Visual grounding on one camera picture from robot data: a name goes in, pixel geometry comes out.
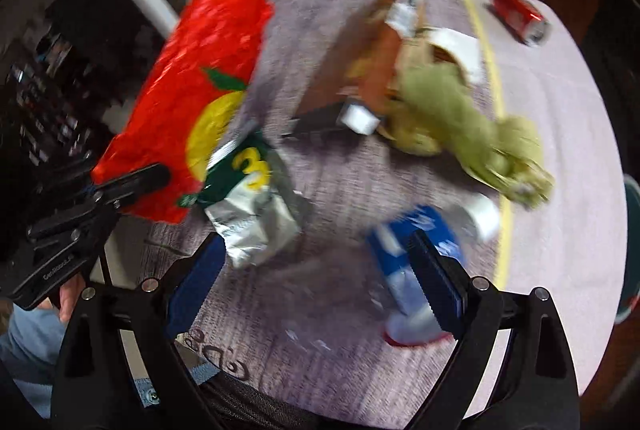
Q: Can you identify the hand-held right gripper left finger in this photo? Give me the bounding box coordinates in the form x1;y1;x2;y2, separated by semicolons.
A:
50;234;228;430

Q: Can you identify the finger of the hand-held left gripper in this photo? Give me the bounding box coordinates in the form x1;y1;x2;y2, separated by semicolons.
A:
90;164;172;211

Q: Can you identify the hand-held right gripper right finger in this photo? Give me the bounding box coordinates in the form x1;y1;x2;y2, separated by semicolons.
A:
405;230;581;430

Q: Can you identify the blue white can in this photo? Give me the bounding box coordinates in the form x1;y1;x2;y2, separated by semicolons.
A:
367;205;468;347

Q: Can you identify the green and silver snack packet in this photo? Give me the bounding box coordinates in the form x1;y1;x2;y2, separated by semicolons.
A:
182;130;313;268

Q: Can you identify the red plastic bag yellow print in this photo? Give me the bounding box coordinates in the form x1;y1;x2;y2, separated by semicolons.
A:
92;0;275;225

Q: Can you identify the person's left hand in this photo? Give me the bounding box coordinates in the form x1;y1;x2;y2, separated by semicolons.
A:
56;277;87;323

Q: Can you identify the white paper scrap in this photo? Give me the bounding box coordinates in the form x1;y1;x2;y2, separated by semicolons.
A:
462;194;502;241

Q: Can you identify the person's blue jeans leg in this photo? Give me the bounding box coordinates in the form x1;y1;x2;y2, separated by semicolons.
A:
0;310;68;416

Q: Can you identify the grey tablecloth with yellow stripe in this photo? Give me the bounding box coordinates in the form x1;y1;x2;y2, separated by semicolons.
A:
135;0;628;421

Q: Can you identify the dark cluttered shelf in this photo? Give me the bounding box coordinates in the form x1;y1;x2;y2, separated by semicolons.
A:
0;0;153;211

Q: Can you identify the green plush toy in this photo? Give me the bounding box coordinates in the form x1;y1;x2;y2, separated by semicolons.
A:
387;64;556;211

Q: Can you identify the small white container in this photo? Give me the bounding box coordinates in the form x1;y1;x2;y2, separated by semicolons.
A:
342;102;381;135

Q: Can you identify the brown wicker bowl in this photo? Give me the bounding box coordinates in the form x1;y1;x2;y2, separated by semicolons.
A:
427;37;468;70

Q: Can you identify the white napkin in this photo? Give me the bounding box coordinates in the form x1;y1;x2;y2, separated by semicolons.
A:
430;27;487;85

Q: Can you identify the brown cardboard box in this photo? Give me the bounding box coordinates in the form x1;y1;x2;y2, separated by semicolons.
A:
287;0;436;135

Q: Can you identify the white and blue wrapper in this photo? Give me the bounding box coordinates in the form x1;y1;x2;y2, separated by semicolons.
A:
390;0;426;35

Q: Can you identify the red soda can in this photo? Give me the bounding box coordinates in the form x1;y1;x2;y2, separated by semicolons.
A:
492;0;551;46

